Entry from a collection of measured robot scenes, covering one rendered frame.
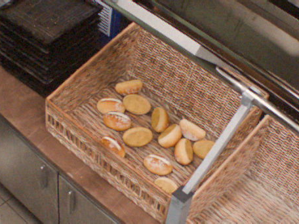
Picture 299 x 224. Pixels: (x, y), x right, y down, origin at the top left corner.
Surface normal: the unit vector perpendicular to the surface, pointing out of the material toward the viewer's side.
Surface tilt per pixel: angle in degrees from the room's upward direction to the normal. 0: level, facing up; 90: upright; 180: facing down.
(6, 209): 0
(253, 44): 70
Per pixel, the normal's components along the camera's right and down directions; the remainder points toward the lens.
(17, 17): 0.11, -0.69
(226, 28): -0.60, 0.22
